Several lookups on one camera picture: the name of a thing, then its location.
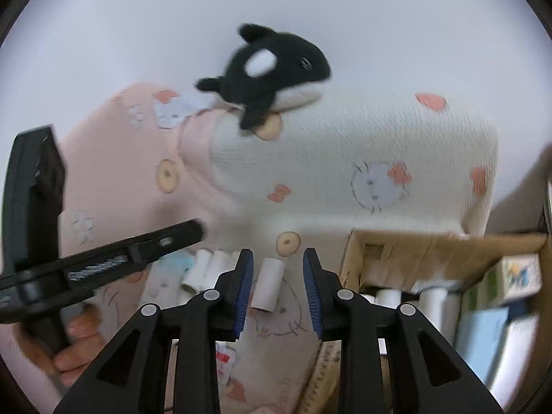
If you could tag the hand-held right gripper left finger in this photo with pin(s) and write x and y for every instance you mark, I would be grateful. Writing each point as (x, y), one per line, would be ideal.
(245, 293)

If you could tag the pink printed bedsheet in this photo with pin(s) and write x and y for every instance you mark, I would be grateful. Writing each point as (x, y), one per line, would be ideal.
(120, 172)

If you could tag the black white orca plush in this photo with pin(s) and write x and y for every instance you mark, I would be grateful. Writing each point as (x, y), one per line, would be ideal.
(280, 69)

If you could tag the plain light blue pack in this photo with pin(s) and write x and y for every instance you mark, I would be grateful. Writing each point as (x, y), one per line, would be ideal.
(481, 345)

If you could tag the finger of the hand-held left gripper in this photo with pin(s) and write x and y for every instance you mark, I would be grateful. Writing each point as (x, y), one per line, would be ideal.
(172, 237)

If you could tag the cardboard box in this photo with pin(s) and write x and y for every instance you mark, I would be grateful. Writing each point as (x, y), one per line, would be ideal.
(414, 258)

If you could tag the white flat pack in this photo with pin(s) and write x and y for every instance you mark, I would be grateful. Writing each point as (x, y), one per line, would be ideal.
(515, 353)

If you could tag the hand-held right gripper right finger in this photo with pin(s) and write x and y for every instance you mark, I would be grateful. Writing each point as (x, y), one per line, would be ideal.
(311, 293)

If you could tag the yellow green printed carton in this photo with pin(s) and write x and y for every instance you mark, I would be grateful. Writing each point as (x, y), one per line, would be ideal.
(517, 282)

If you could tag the cream printed pillow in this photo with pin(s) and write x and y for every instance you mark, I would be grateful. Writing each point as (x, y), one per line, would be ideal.
(345, 159)

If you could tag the person's left hand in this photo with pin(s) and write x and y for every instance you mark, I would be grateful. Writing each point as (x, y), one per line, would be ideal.
(80, 336)

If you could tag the light blue printed tissue pack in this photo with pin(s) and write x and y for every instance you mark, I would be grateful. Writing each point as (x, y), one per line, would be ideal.
(170, 274)

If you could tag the white pouch with red label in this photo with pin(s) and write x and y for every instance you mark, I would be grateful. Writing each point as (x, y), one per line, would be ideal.
(225, 360)

